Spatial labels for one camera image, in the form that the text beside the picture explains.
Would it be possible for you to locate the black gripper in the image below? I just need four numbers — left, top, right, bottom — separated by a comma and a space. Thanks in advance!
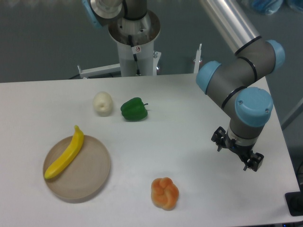
211, 126, 264, 172

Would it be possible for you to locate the yellow toy banana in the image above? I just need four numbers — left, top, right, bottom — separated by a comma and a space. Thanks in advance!
44, 125, 85, 180

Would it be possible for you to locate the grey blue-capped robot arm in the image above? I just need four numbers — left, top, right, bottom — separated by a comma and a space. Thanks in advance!
82, 0, 285, 171

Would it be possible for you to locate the beige round plate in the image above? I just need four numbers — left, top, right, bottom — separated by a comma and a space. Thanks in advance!
45, 135, 111, 203

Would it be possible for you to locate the black device at table edge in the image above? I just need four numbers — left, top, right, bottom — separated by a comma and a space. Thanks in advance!
285, 192, 303, 217

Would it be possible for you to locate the orange knotted bread roll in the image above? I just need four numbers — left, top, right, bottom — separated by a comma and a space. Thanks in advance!
151, 177, 179, 210

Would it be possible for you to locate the green toy bell pepper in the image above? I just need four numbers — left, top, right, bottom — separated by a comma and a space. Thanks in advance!
120, 97, 148, 121

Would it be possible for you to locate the white toy garlic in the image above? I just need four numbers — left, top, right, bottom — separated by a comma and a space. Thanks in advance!
93, 92, 113, 117

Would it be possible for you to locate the blue plastic bag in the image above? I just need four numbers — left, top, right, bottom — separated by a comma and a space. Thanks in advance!
250, 0, 284, 16

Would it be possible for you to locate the white horizontal mounting bar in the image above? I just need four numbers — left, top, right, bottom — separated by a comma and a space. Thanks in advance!
77, 63, 120, 79

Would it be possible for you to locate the white metal bracket post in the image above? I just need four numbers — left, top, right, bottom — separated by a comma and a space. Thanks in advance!
193, 43, 202, 73

